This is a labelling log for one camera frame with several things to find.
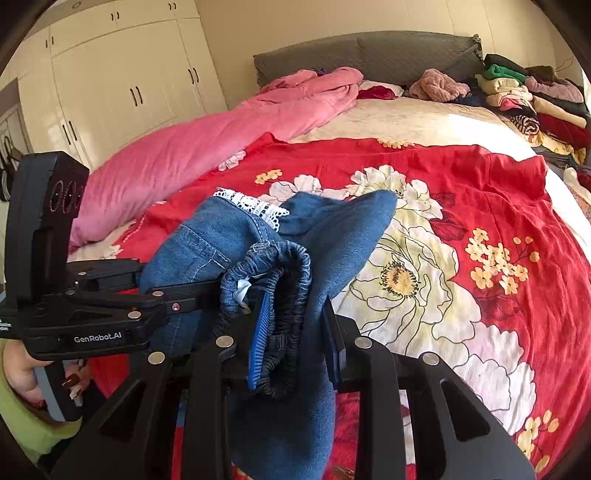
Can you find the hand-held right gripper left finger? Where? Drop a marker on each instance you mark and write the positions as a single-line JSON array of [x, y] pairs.
[[261, 341]]

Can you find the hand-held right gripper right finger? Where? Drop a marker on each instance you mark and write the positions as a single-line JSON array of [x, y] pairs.
[[330, 344]]

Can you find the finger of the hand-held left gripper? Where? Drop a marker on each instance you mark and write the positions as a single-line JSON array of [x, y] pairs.
[[111, 274], [184, 302]]

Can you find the blue denim pants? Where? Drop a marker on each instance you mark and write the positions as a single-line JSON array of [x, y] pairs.
[[341, 230]]

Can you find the person's left forearm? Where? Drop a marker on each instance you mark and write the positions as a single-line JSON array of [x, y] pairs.
[[27, 429]]

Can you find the person's left hand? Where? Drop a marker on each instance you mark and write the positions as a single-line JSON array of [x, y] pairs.
[[18, 374]]

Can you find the pink quilt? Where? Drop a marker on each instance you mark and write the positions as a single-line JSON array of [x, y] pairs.
[[184, 152]]

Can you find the white wardrobe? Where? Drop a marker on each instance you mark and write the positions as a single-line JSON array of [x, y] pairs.
[[115, 69]]

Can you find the red floral blanket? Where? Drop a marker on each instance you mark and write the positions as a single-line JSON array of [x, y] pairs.
[[508, 194]]

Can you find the cream bed sheet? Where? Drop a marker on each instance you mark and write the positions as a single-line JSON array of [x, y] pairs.
[[415, 122]]

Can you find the dark red cloth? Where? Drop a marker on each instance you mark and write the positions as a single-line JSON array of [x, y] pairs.
[[378, 93]]

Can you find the pink fuzzy garment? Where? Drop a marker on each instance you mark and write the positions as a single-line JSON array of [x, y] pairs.
[[438, 85]]

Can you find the grey padded headboard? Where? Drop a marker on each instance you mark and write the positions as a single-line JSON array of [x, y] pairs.
[[392, 55]]

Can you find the pile of folded clothes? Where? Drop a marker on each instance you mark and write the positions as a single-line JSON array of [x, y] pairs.
[[531, 101]]

